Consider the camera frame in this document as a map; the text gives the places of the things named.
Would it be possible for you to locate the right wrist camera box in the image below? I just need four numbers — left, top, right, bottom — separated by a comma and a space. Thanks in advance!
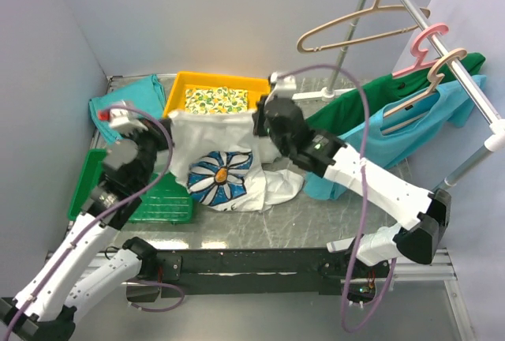
268, 72, 297, 99

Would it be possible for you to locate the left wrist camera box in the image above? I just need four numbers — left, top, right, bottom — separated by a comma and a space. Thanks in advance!
97, 100, 148, 135

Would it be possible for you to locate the teal folded t-shirt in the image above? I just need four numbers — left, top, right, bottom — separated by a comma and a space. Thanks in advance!
88, 74, 166, 144

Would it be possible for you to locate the pink hanger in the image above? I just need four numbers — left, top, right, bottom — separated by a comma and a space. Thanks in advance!
392, 23, 449, 79

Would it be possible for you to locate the beige empty hanger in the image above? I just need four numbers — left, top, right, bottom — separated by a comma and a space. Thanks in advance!
296, 0, 419, 54

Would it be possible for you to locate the light blue t-shirt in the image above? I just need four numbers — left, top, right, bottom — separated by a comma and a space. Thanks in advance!
303, 74, 488, 201

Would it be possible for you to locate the lemon print folded cloth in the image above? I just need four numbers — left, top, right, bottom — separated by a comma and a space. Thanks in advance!
185, 87, 249, 114

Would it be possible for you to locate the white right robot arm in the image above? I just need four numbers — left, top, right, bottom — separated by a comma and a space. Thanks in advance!
252, 95, 451, 277

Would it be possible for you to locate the green plastic tray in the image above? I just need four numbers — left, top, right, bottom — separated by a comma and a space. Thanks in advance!
67, 148, 193, 223

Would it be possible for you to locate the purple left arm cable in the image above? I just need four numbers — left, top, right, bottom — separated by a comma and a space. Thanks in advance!
3, 105, 174, 338

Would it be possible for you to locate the white daisy print t-shirt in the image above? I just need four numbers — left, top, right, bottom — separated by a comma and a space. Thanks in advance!
168, 110, 304, 212

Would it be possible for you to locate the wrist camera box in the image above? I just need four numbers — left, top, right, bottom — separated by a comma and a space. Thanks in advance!
268, 72, 297, 99
97, 100, 148, 135

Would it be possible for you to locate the yellow plastic tray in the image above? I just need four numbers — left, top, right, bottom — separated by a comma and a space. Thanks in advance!
163, 71, 270, 118

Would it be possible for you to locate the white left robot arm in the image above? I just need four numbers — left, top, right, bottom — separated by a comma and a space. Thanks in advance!
1, 118, 173, 340

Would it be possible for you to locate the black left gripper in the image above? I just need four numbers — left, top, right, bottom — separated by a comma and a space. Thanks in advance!
120, 116, 176, 191

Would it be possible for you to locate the green t-shirt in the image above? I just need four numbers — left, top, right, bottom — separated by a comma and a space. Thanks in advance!
307, 66, 474, 142

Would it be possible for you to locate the metal clothes rack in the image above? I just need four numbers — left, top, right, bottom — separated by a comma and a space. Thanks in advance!
291, 0, 505, 255

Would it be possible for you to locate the beige hanger with shirt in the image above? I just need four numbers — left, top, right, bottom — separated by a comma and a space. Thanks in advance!
383, 47, 468, 118

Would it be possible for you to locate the black base beam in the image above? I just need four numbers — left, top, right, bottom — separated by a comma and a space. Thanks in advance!
125, 248, 395, 303

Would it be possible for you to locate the aluminium rail frame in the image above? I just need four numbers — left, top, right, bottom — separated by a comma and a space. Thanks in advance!
23, 74, 474, 341

